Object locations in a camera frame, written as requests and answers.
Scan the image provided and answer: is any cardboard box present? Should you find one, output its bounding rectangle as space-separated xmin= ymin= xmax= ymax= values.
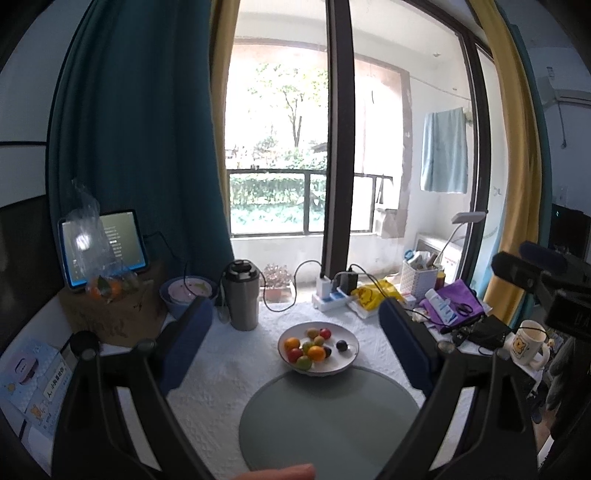
xmin=57 ymin=261 xmax=167 ymax=347

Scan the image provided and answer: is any white ceramic plate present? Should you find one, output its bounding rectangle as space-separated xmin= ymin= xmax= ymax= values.
xmin=276 ymin=322 xmax=360 ymax=377

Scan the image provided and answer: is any orange mandarin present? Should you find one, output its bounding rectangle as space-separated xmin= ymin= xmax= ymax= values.
xmin=307 ymin=345 xmax=325 ymax=362

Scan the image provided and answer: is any teal curtain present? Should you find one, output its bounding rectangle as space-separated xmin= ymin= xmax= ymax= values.
xmin=46 ymin=1 xmax=233 ymax=280

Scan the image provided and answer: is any tablet screen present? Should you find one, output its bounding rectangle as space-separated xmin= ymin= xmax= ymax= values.
xmin=58 ymin=210 xmax=149 ymax=291

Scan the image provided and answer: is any light blue hanging towel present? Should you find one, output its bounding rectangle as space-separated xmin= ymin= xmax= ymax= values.
xmin=421 ymin=108 xmax=468 ymax=194

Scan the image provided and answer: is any white power strip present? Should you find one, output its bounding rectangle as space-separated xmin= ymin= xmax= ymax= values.
xmin=311 ymin=290 xmax=353 ymax=312

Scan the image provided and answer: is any yellow plastic bag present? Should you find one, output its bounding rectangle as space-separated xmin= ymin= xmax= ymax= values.
xmin=352 ymin=279 xmax=404 ymax=311

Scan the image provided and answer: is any purple pouch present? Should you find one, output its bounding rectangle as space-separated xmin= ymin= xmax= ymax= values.
xmin=419 ymin=279 xmax=484 ymax=333

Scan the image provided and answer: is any operator thumb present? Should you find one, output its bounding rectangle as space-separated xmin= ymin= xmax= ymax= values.
xmin=235 ymin=464 xmax=317 ymax=480

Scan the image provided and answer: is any clear plastic bag of oranges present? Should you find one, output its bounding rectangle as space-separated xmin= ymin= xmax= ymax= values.
xmin=64 ymin=179 xmax=140 ymax=304

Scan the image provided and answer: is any green fruit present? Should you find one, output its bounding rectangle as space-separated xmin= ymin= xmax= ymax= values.
xmin=301 ymin=341 xmax=314 ymax=354
xmin=295 ymin=355 xmax=312 ymax=371

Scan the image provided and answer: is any white bear mug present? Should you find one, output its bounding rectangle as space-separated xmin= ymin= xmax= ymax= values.
xmin=504 ymin=320 xmax=550 ymax=371

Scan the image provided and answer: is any black charging cable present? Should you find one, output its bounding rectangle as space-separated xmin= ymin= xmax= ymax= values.
xmin=257 ymin=259 xmax=325 ymax=314

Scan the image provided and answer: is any white lotion tube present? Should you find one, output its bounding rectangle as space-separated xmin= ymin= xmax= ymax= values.
xmin=425 ymin=289 xmax=458 ymax=326

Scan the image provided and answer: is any large orange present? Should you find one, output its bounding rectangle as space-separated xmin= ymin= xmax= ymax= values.
xmin=283 ymin=337 xmax=301 ymax=353

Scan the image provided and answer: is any white woven basket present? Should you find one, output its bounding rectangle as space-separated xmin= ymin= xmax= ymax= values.
xmin=400 ymin=261 xmax=439 ymax=301

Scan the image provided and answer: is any balcony railing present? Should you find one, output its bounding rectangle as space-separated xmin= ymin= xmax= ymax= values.
xmin=228 ymin=169 xmax=393 ymax=237

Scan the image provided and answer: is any round grey glass board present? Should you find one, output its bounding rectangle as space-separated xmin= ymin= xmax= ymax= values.
xmin=238 ymin=367 xmax=419 ymax=480

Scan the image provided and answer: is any white desk lamp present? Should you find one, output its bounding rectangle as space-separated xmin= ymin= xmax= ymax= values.
xmin=435 ymin=210 xmax=488 ymax=264

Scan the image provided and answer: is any red tomato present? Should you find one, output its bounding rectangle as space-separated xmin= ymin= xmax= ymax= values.
xmin=287 ymin=348 xmax=304 ymax=364
xmin=320 ymin=328 xmax=332 ymax=340

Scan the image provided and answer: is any black charger adapter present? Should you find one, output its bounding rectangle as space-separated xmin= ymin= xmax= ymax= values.
xmin=338 ymin=270 xmax=359 ymax=295

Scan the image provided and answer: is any blue printed carton box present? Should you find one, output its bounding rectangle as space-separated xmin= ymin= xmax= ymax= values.
xmin=1 ymin=339 xmax=72 ymax=439

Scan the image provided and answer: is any white charger adapter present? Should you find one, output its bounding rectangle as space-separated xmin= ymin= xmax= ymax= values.
xmin=317 ymin=276 xmax=332 ymax=299

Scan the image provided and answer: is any blue plastic bowl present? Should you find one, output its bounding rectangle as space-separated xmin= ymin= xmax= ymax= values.
xmin=159 ymin=276 xmax=218 ymax=320

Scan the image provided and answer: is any yellow curtain right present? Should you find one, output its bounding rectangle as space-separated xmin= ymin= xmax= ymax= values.
xmin=468 ymin=0 xmax=544 ymax=326

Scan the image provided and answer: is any stainless steel tumbler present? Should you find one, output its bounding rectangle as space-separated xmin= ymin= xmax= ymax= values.
xmin=221 ymin=259 xmax=260 ymax=331

